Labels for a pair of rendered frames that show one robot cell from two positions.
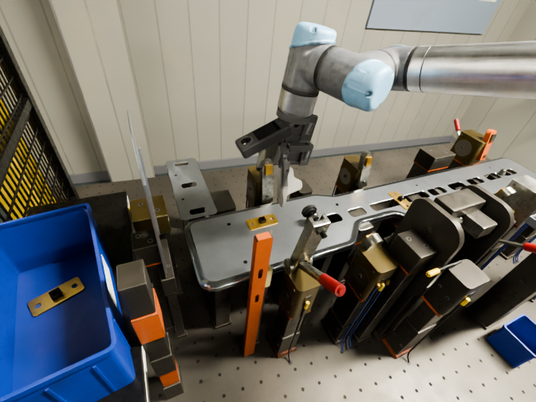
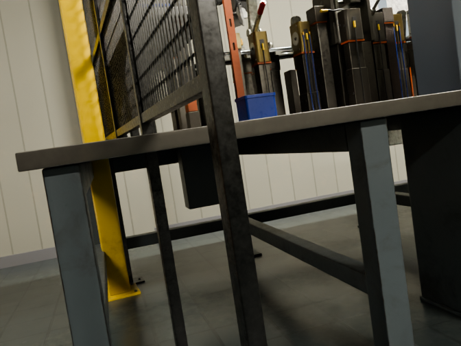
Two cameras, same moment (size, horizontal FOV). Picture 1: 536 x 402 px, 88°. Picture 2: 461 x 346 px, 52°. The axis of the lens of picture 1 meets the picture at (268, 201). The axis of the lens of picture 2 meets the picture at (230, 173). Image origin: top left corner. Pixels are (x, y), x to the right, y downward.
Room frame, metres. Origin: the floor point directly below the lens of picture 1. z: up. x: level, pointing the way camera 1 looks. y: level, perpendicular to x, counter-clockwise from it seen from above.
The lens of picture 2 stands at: (-1.53, -0.23, 0.66)
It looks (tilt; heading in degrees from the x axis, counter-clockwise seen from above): 4 degrees down; 10
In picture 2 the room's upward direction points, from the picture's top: 9 degrees counter-clockwise
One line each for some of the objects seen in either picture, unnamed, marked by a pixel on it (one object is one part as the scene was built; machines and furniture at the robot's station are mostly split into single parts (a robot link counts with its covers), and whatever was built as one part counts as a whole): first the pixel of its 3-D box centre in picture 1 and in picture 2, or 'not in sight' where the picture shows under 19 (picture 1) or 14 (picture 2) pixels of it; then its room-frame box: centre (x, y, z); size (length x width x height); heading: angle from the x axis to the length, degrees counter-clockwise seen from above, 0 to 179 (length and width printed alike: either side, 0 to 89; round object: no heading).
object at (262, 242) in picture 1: (254, 309); (235, 62); (0.31, 0.00, 0.95); 0.03 x 0.01 x 0.50; 118
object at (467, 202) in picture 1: (418, 269); (346, 51); (0.49, -0.44, 0.94); 0.18 x 0.13 x 0.49; 118
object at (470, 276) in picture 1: (431, 320); (357, 60); (0.38, -0.46, 0.89); 0.09 x 0.08 x 0.38; 28
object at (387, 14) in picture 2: not in sight; (389, 57); (0.57, -0.61, 0.90); 0.05 x 0.05 x 0.40; 28
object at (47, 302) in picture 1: (56, 294); not in sight; (0.24, 0.37, 1.04); 0.08 x 0.04 x 0.01; 141
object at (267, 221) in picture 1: (262, 220); not in sight; (0.54, 0.01, 1.01); 0.08 x 0.04 x 0.01; 120
